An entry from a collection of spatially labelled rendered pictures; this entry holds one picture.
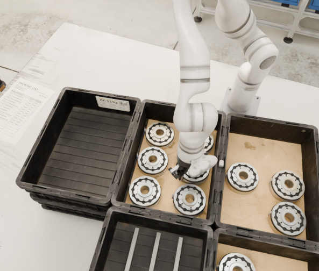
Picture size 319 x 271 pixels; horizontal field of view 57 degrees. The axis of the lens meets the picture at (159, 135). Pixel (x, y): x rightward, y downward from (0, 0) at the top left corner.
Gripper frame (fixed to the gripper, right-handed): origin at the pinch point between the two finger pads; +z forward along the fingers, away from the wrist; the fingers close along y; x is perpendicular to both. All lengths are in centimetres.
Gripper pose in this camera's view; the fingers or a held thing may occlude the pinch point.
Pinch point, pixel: (186, 172)
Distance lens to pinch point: 98.0
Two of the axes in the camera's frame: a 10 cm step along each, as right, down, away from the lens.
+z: 0.1, 5.4, 8.4
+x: 5.4, 7.1, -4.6
